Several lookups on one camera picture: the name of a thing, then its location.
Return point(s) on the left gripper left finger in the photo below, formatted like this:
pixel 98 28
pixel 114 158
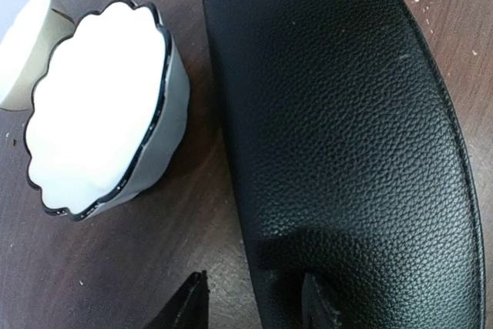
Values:
pixel 188 308

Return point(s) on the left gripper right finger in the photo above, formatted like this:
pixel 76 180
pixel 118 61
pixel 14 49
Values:
pixel 320 304

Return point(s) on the black zippered tool case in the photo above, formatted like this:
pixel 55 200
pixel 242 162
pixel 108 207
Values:
pixel 347 161

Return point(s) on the scalloped white bowl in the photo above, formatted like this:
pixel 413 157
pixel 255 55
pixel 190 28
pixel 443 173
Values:
pixel 109 113

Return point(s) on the round white bowl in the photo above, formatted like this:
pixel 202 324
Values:
pixel 26 49

